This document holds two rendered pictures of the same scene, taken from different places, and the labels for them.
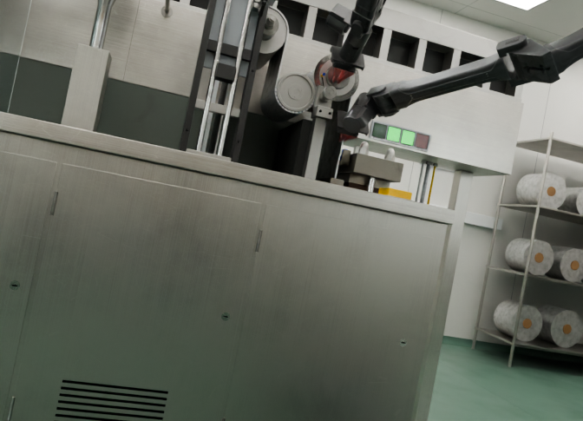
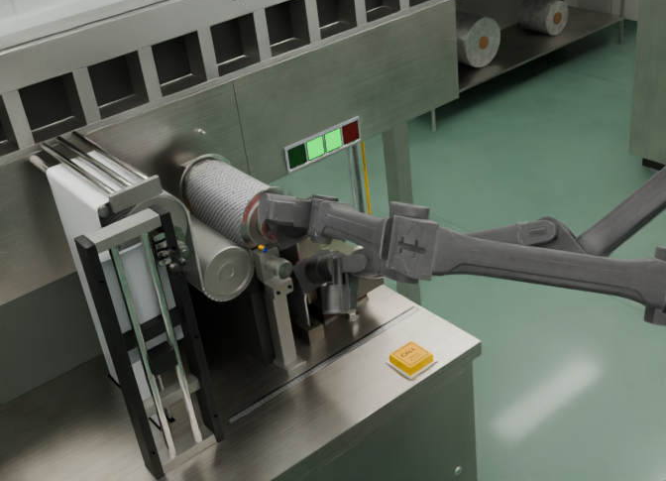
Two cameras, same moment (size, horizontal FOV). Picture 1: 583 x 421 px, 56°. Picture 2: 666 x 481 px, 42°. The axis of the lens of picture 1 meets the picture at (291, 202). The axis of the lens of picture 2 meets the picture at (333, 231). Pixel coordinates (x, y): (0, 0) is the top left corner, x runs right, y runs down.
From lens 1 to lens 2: 1.41 m
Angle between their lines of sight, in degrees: 38
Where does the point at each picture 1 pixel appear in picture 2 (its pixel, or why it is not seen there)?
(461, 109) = (384, 59)
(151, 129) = (13, 358)
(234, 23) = (139, 291)
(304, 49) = (159, 118)
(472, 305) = not seen: hidden behind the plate
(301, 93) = (236, 270)
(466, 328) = not seen: hidden behind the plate
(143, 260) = not seen: outside the picture
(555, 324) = (470, 44)
